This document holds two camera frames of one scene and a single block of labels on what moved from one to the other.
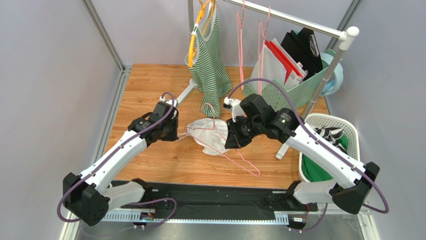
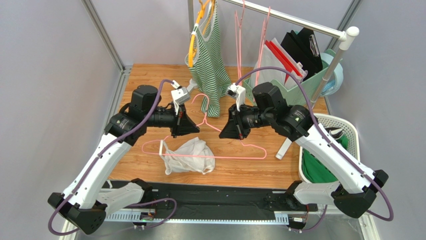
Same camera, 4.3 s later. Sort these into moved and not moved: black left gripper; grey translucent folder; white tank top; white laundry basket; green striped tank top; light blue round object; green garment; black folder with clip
Moved: black left gripper; white tank top
Not moved: green garment; grey translucent folder; light blue round object; white laundry basket; black folder with clip; green striped tank top
